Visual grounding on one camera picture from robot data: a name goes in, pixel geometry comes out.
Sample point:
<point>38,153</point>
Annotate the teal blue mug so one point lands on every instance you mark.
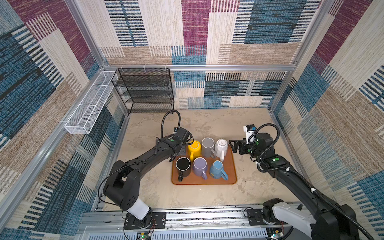
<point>217,171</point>

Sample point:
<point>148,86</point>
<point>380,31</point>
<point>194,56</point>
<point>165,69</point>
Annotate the lavender mug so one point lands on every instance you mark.
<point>200,168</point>

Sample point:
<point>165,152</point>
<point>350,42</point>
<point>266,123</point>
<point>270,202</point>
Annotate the yellow mug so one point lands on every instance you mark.
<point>194,150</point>

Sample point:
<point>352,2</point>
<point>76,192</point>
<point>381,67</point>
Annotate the black wire shelf rack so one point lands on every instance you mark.
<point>145,90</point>

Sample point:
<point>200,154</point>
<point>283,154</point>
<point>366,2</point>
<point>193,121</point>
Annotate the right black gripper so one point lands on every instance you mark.
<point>242,143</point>

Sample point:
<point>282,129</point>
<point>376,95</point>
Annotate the white mesh wall basket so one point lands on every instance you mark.
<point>87,112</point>

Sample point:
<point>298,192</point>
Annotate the white mug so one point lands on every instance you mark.
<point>221,149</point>

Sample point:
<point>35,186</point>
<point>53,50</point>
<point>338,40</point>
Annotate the black mug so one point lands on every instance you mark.
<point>183,166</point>

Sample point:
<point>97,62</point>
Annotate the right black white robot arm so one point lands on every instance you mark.
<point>326,220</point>

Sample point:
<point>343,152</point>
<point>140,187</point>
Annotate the aluminium front rail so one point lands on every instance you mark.
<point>225,223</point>

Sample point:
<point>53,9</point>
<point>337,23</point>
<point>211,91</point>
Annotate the grey mug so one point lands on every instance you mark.
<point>208,148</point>

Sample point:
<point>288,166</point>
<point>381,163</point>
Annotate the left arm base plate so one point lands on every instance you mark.
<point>156,220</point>

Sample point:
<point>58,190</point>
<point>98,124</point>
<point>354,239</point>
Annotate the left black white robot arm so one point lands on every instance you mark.
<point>122,185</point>

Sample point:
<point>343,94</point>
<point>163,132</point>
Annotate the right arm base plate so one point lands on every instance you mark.
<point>256,218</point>

